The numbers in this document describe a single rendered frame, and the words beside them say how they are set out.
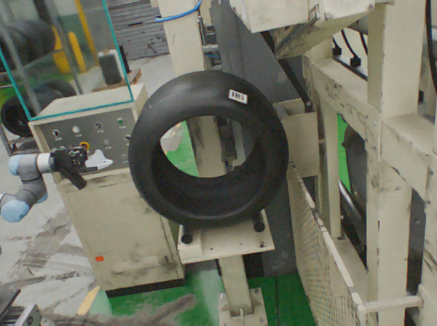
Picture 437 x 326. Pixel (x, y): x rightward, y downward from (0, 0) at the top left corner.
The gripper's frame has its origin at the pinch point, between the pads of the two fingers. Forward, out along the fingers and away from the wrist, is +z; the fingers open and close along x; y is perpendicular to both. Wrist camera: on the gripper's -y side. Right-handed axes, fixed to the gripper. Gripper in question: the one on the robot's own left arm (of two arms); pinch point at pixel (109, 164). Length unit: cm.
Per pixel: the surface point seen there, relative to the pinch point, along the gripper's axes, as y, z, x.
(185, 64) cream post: 29.3, 30.5, 25.4
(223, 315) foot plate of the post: -117, 40, 25
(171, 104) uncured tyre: 25.3, 26.8, -9.9
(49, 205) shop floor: -143, -128, 192
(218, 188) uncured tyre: -22.8, 40.5, 14.3
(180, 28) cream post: 43, 30, 26
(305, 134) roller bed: -1, 78, 18
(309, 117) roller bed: 6, 79, 18
